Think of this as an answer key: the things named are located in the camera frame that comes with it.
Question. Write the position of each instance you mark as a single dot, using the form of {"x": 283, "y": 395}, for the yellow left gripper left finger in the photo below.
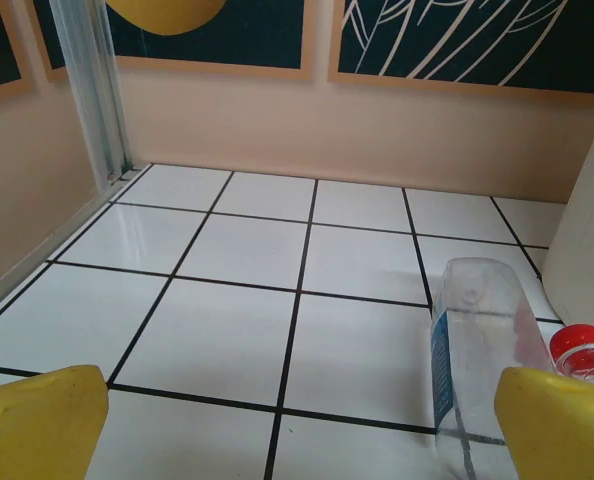
{"x": 37, "y": 425}

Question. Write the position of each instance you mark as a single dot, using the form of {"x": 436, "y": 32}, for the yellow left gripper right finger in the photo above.
{"x": 562, "y": 435}

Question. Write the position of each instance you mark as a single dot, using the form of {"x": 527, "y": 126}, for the cola bottle red label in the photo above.
{"x": 577, "y": 340}

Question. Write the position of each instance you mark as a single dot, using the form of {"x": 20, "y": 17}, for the clear bottle blue cap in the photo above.
{"x": 477, "y": 350}

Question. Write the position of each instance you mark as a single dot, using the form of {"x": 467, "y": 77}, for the cream plastic waste bin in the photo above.
{"x": 587, "y": 225}

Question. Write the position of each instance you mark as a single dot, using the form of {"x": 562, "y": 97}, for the aluminium frame post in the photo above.
{"x": 89, "y": 90}

